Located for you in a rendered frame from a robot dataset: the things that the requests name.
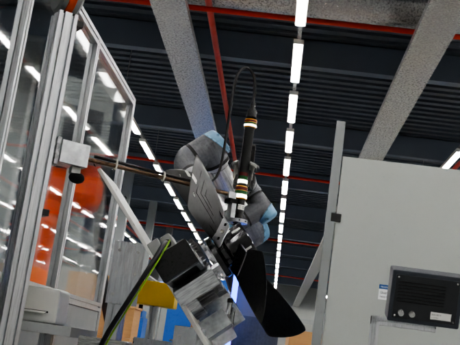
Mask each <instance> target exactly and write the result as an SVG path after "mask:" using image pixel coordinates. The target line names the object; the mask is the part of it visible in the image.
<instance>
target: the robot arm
mask: <svg viewBox="0 0 460 345"><path fill-rule="evenodd" d="M223 144H224V139H223V137H222V136H221V135H220V134H219V133H217V132H216V131H214V130H211V131H208V132H207V133H204V134H203V135H202V136H200V137H198V138H197V139H195V140H193V141H191V142H190V143H188V144H187V145H185V146H183V147H181V148H180V149H179V150H178V152H177V154H176V156H175V160H174V169H181V170H187V171H190V172H192V168H193V164H194V159H195V156H196V155H198V156H199V158H200V159H201V161H202V163H203V165H204V167H205V169H206V171H207V172H208V173H209V174H210V176H211V178H212V179H213V178H214V177H215V176H216V173H217V172H218V169H219V165H220V161H221V157H222V149H223ZM255 148H256V145H255V144H253V145H252V151H251V161H250V164H249V172H248V182H247V188H248V193H247V198H246V200H245V204H244V213H243V216H242V219H245V220H247V221H248V222H247V225H242V226H243V227H244V229H245V231H246V232H247V233H248V235H249V237H250V238H251V240H252V241H253V244H254V245H255V247H257V246H259V245H260V244H263V243H264V242H265V241H266V240H267V239H268V238H269V237H270V230H269V227H268V224H267V223H268V222H270V221H271V220H272V219H273V218H275V217H276V215H277V211H276V209H275V208H274V207H273V205H272V203H271V202H270V201H269V199H268V198H267V196H266V195H265V194H264V192H263V191H262V189H261V188H260V186H259V185H258V184H257V180H256V177H255V173H258V172H259V166H258V165H257V164H255ZM229 152H230V148H229V145H228V144H227V145H226V149H225V156H224V160H223V164H222V168H221V171H220V174H219V176H218V178H217V179H216V180H215V181H214V184H215V186H216V187H217V189H219V190H224V191H227V192H229V191H230V192H235V187H236V186H237V184H238V168H239V163H240V162H239V160H236V161H234V162H232V163H231V168H230V167H229V165H228V161H229V156H228V155H227V154H228V153H229ZM231 169H232V170H233V173H232V171H231ZM217 194H218V193H217ZM218 197H219V199H220V202H221V204H222V208H223V210H224V213H225V217H226V215H227V206H228V204H227V203H225V196H224V195H223V194H218ZM229 269H230V271H231V266H230V268H229ZM231 272H232V271H231ZM225 280H226V282H227V287H228V289H229V291H230V292H231V288H232V283H233V272H232V275H231V276H230V277H227V276H226V277H225Z"/></svg>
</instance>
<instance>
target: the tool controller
mask: <svg viewBox="0 0 460 345"><path fill-rule="evenodd" d="M385 315H386V318H387V319H388V320H391V321H397V322H407V323H412V324H422V325H428V326H433V327H443V328H449V329H458V328H459V320H460V274H457V273H451V272H440V271H434V270H425V269H419V268H408V267H403V266H391V267H390V273H389V283H388V289H387V299H386V305H385Z"/></svg>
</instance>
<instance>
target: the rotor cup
mask: <svg viewBox="0 0 460 345"><path fill-rule="evenodd" d="M237 228H240V229H239V230H237V231H236V232H234V233H232V231H234V230H236V229H237ZM204 241H205V243H206V245H207V246H208V248H209V249H210V251H211V252H212V254H213V256H214V257H215V259H216V261H217V262H218V263H219V265H220V267H221V268H222V270H223V271H224V273H225V274H226V276H227V277H230V276H231V275H232V272H231V271H230V269H229V268H230V266H231V265H232V263H233V259H234V257H235V255H236V253H237V251H238V248H239V245H240V244H241V245H243V247H244V248H245V249H246V248H248V247H249V246H252V248H250V249H249V250H256V251H257V248H256V247H255V245H254V244H253V241H252V240H251V238H250V237H249V235H248V233H247V232H246V231H245V229H244V227H243V226H242V225H241V224H240V223H237V224H236V225H233V226H232V227H231V228H229V230H228V232H227V234H226V236H225V238H224V240H223V242H222V244H221V246H220V247H219V248H217V247H216V245H215V244H214V242H212V241H211V239H210V238H206V239H204Z"/></svg>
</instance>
